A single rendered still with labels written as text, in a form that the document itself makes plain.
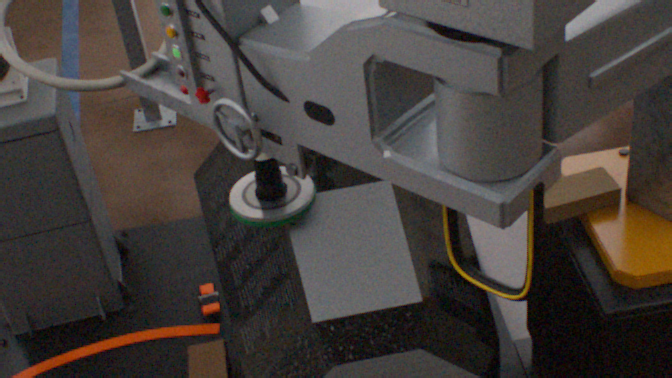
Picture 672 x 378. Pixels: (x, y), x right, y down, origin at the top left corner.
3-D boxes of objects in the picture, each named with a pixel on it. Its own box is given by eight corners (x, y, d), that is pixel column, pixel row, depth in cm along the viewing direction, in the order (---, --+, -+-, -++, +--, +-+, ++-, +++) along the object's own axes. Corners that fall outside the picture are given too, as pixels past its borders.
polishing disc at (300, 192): (308, 221, 223) (307, 217, 222) (222, 223, 227) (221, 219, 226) (319, 169, 240) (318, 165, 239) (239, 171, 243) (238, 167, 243)
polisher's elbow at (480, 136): (488, 114, 183) (486, 25, 171) (563, 152, 170) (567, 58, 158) (416, 155, 174) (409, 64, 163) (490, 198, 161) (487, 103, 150)
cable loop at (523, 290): (544, 309, 187) (547, 184, 168) (535, 319, 185) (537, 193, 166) (451, 266, 200) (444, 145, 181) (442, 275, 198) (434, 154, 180)
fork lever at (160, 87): (359, 143, 213) (358, 125, 210) (302, 185, 203) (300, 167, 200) (168, 61, 253) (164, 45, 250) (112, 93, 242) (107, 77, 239)
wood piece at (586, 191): (600, 181, 237) (602, 166, 234) (620, 203, 229) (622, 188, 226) (528, 201, 234) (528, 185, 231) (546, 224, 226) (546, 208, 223)
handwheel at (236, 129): (294, 149, 203) (283, 90, 194) (261, 172, 197) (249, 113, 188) (247, 129, 211) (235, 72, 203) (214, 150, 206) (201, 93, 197)
